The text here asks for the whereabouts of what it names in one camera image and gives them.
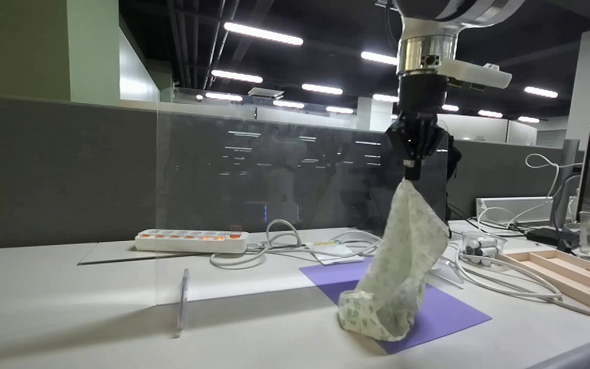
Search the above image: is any purple mat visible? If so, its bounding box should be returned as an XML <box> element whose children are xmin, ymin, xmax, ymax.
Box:
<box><xmin>300</xmin><ymin>256</ymin><xmax>493</xmax><ymax>356</ymax></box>

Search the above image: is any small white adapter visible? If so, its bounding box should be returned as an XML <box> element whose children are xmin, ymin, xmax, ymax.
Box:
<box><xmin>457</xmin><ymin>234</ymin><xmax>502</xmax><ymax>269</ymax></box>

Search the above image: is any white power strip cable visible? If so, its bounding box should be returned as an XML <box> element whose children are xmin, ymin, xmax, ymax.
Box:
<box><xmin>208</xmin><ymin>217</ymin><xmax>325</xmax><ymax>270</ymax></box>

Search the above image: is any black desk device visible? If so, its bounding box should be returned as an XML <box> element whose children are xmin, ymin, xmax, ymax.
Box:
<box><xmin>525</xmin><ymin>226</ymin><xmax>582</xmax><ymax>252</ymax></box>

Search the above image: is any looped white cable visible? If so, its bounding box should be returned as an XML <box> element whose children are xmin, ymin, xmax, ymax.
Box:
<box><xmin>522</xmin><ymin>151</ymin><xmax>582</xmax><ymax>200</ymax></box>

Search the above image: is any white paper card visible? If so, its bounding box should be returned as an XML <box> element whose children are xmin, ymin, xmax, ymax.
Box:
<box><xmin>305</xmin><ymin>238</ymin><xmax>366</xmax><ymax>266</ymax></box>

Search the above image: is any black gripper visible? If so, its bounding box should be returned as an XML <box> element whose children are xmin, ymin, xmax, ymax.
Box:
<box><xmin>383</xmin><ymin>71</ymin><xmax>464</xmax><ymax>189</ymax></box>

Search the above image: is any green pillar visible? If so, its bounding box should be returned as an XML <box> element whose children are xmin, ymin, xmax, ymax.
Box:
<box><xmin>0</xmin><ymin>0</ymin><xmax>120</xmax><ymax>107</ymax></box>

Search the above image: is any white power strip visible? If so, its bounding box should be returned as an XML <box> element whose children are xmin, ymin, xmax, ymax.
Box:
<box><xmin>134</xmin><ymin>228</ymin><xmax>253</xmax><ymax>256</ymax></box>

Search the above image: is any grey desk partition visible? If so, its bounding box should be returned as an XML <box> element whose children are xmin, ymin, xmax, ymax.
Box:
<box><xmin>0</xmin><ymin>92</ymin><xmax>588</xmax><ymax>252</ymax></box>

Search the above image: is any white green-patterned cloth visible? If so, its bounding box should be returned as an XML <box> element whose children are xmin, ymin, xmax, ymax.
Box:
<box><xmin>337</xmin><ymin>179</ymin><xmax>451</xmax><ymax>345</ymax></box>

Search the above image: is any long ceiling light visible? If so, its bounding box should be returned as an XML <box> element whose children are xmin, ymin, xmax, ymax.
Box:
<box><xmin>221</xmin><ymin>20</ymin><xmax>305</xmax><ymax>50</ymax></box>

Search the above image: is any wooden tray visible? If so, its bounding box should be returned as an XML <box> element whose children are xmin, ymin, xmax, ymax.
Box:
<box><xmin>499</xmin><ymin>247</ymin><xmax>590</xmax><ymax>313</ymax></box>

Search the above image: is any clear acrylic stand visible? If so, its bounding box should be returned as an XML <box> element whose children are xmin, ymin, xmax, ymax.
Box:
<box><xmin>430</xmin><ymin>249</ymin><xmax>468</xmax><ymax>292</ymax></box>

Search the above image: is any clear acrylic panel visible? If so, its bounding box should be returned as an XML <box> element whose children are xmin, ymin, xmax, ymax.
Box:
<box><xmin>151</xmin><ymin>109</ymin><xmax>446</xmax><ymax>340</ymax></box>

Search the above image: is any white flat box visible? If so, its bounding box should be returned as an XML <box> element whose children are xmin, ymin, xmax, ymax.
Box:
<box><xmin>473</xmin><ymin>195</ymin><xmax>557</xmax><ymax>228</ymax></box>

